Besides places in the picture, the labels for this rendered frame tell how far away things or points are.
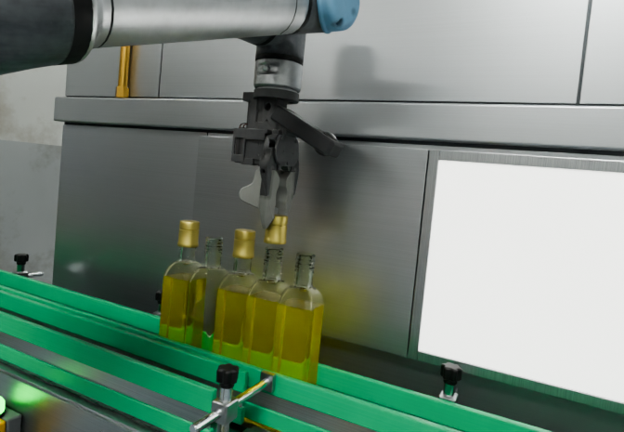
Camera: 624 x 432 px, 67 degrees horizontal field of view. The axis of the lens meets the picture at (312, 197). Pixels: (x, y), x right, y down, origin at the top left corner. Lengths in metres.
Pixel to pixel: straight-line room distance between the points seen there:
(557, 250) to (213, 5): 0.56
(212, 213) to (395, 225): 0.38
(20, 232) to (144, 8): 4.00
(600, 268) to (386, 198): 0.32
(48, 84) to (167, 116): 3.38
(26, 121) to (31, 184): 0.49
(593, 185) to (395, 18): 0.41
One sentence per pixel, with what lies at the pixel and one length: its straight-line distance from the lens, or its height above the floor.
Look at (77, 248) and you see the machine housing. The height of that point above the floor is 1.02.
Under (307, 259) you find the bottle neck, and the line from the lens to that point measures 0.71.
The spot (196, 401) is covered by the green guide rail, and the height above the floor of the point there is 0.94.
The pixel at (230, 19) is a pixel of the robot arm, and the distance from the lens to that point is 0.48.
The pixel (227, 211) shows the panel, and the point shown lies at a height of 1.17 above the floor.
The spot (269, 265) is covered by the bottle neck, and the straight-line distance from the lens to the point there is 0.74.
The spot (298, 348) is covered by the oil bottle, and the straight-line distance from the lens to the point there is 0.73.
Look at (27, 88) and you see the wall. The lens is 4.34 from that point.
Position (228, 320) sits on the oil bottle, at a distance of 0.79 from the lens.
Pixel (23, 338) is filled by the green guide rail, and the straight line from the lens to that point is 0.98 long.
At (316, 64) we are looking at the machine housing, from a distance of 0.91.
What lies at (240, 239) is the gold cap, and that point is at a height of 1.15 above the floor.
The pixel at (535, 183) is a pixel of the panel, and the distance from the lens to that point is 0.76.
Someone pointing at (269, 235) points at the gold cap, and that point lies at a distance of 0.74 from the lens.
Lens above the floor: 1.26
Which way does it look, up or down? 3 degrees down
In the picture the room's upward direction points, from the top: 5 degrees clockwise
